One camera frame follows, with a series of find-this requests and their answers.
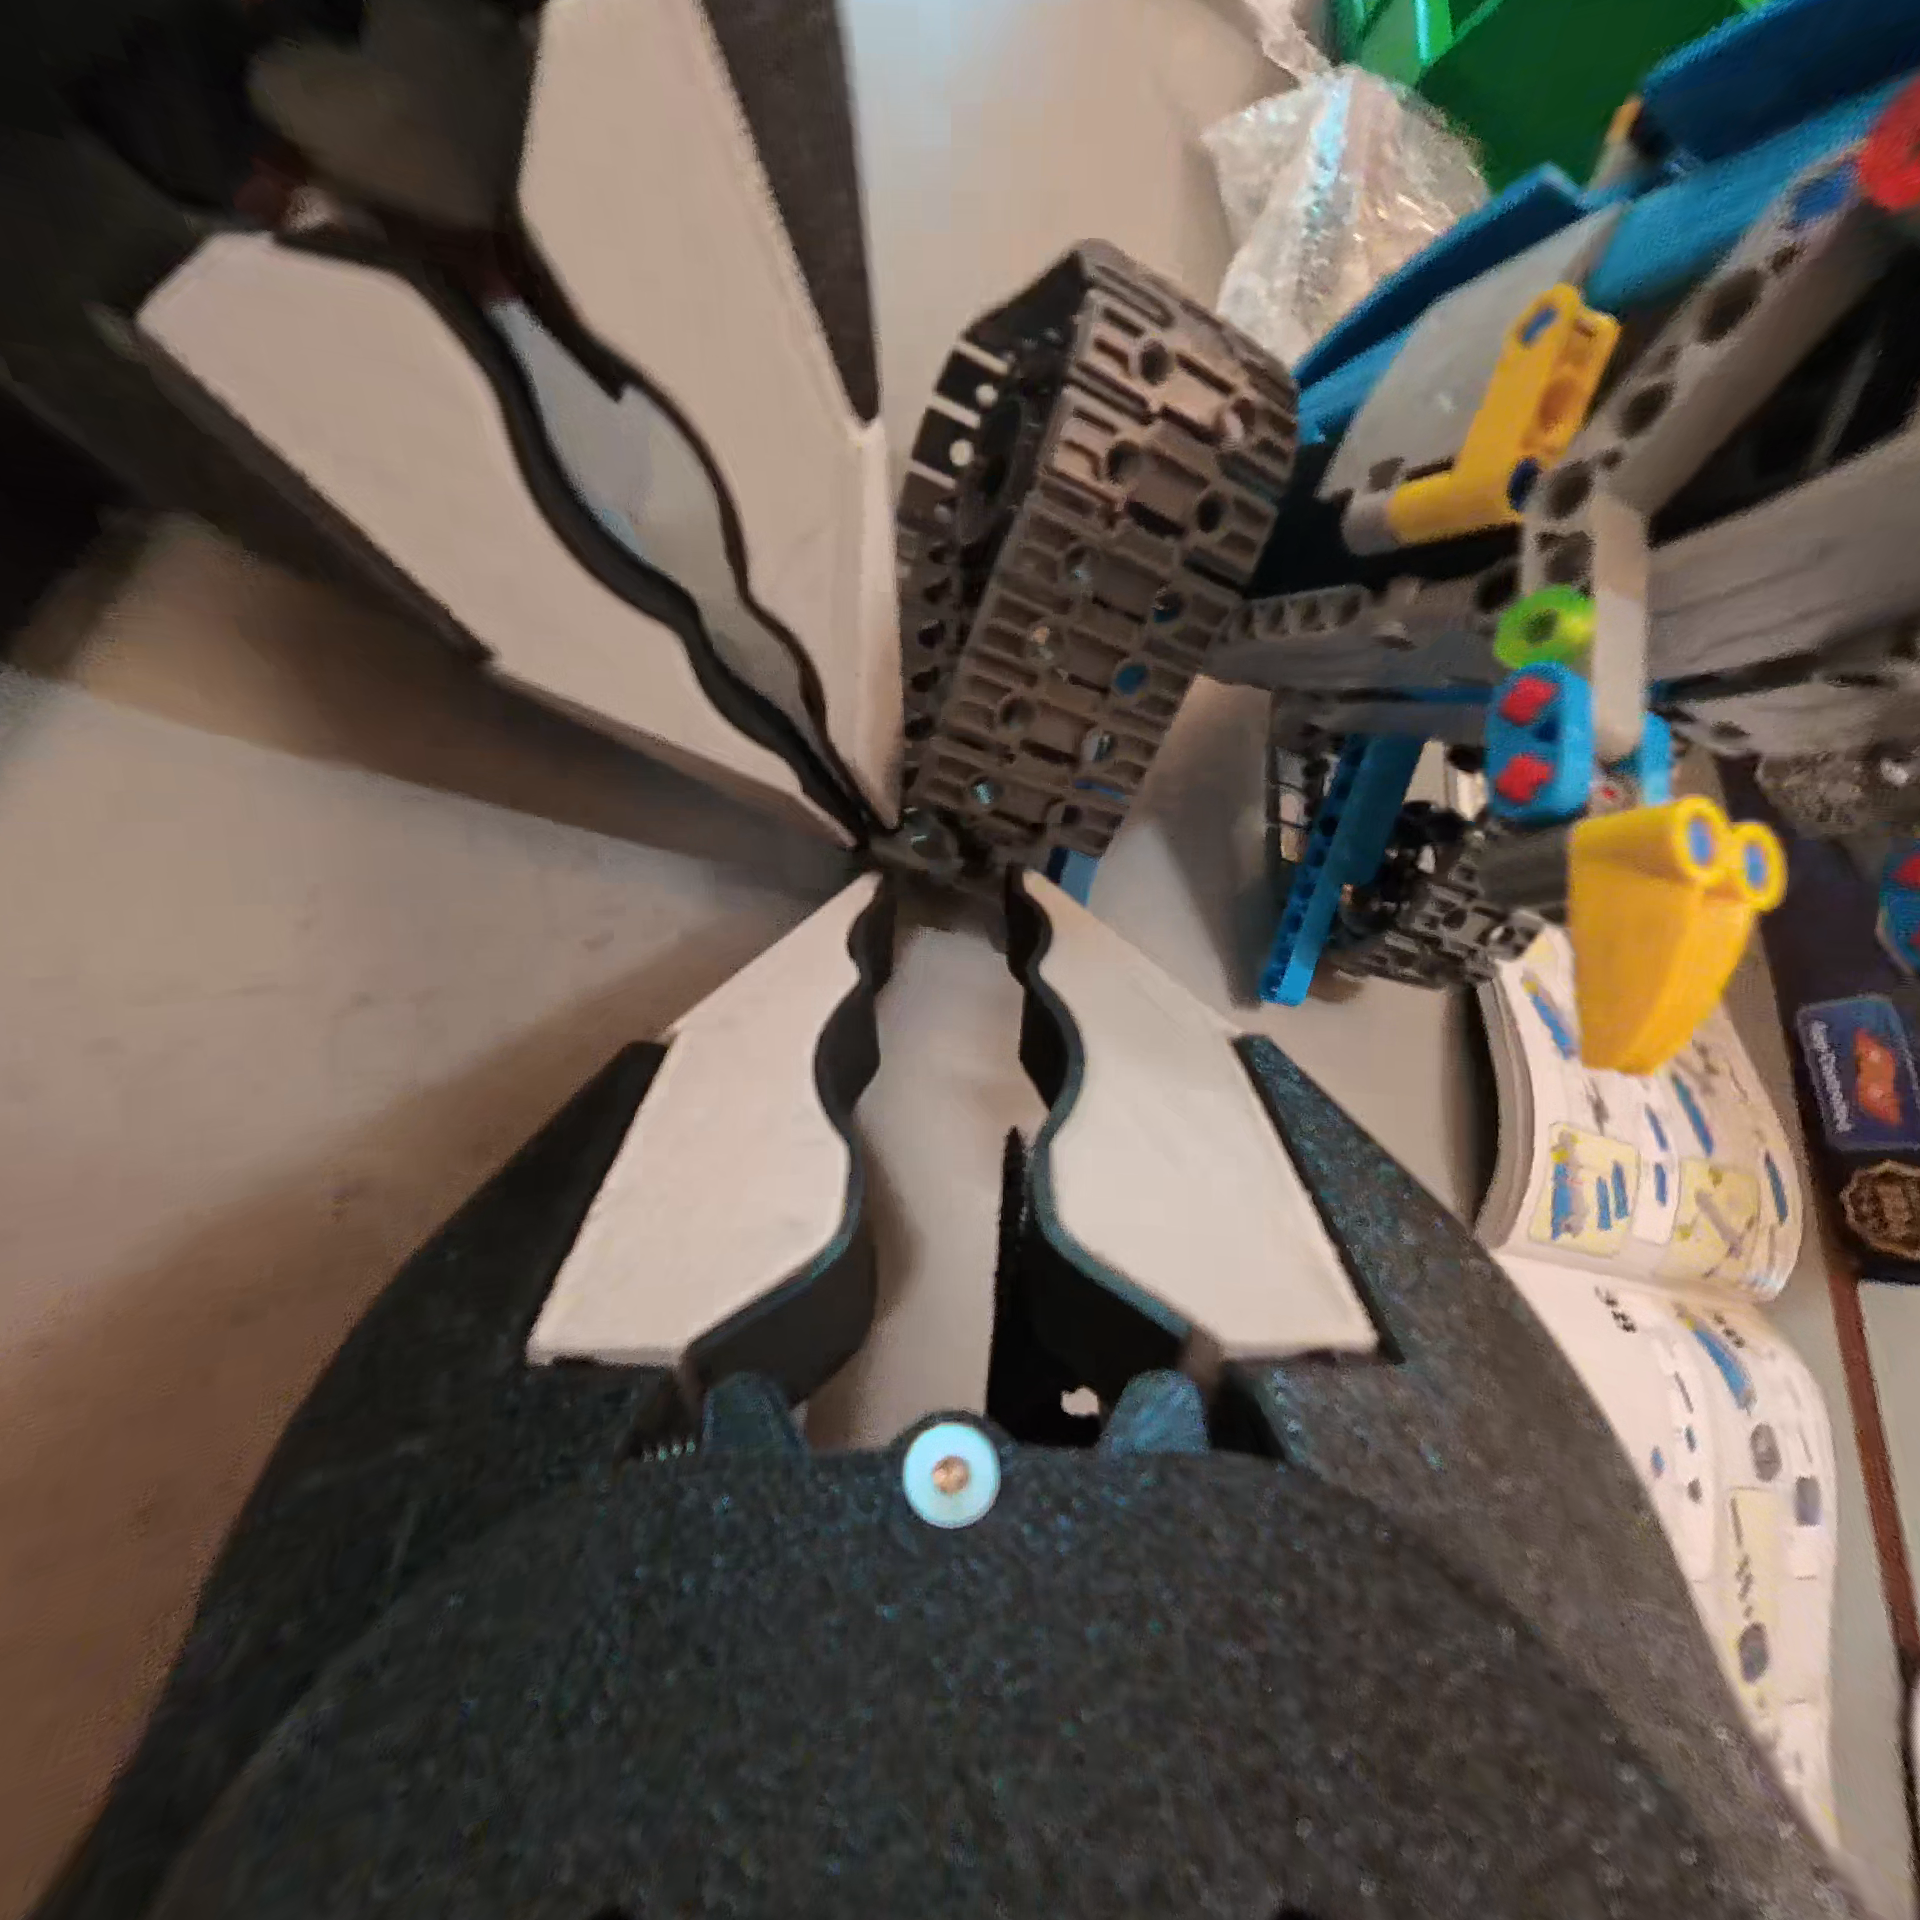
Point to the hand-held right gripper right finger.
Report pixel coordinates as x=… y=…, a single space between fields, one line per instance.
x=1199 y=1200

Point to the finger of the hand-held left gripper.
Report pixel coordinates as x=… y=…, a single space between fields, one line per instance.
x=377 y=436
x=708 y=302

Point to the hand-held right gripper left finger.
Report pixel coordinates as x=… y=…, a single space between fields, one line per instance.
x=708 y=1185

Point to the blue toy vehicle with wheels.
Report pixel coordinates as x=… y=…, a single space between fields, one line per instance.
x=1695 y=494

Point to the grey desk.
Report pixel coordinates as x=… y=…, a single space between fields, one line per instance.
x=301 y=975

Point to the open instruction booklet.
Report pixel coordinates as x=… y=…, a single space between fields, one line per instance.
x=1695 y=1348

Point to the bubble wrap bag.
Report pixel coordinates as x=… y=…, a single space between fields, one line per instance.
x=1338 y=194

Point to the dark toy vehicle box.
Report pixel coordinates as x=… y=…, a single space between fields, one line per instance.
x=1858 y=1079

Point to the green plastic bin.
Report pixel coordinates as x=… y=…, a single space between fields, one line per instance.
x=1530 y=77

